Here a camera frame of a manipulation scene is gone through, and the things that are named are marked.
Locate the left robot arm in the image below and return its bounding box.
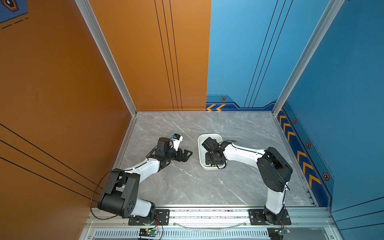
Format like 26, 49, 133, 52
98, 134, 193, 225

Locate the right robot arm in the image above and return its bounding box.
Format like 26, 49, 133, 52
198, 134, 293, 225

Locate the white plastic bin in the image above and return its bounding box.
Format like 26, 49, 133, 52
198, 134, 226, 171

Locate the left green circuit board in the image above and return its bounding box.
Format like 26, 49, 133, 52
139, 228, 159, 240

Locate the right circuit board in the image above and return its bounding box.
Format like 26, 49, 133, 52
267, 228, 291, 240

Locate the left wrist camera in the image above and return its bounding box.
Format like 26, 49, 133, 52
171, 134, 183, 151

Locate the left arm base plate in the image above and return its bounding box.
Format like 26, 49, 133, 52
129, 209, 170, 226

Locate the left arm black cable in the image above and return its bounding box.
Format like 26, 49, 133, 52
89, 169, 121, 221

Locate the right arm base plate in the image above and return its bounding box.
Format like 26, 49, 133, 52
248, 208, 292, 226

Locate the aluminium front rail frame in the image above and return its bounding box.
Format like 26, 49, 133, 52
80, 206, 343, 240

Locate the left aluminium corner post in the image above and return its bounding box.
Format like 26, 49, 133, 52
75, 0, 138, 117

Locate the aluminium corner post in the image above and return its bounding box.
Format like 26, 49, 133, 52
75, 0, 138, 117
272, 0, 345, 117

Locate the right aluminium corner post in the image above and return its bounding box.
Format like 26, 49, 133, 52
272, 0, 345, 117

